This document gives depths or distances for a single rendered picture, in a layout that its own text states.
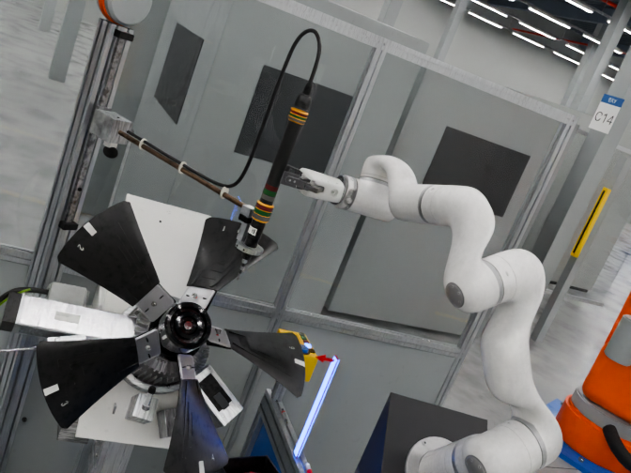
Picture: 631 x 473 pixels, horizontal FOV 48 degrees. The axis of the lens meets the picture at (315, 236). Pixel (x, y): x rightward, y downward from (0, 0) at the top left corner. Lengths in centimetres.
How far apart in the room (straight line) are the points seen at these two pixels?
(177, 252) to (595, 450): 379
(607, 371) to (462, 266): 386
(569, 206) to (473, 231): 679
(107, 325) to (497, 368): 97
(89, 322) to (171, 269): 33
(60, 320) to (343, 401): 144
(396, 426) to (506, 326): 55
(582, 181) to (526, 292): 673
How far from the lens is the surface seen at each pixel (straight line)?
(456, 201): 148
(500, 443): 158
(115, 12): 213
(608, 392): 526
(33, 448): 287
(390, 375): 298
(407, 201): 160
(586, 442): 530
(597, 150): 820
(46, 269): 235
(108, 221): 181
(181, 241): 211
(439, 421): 200
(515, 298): 151
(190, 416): 176
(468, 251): 144
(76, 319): 187
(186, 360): 181
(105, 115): 211
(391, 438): 193
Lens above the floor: 196
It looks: 15 degrees down
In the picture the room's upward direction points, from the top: 21 degrees clockwise
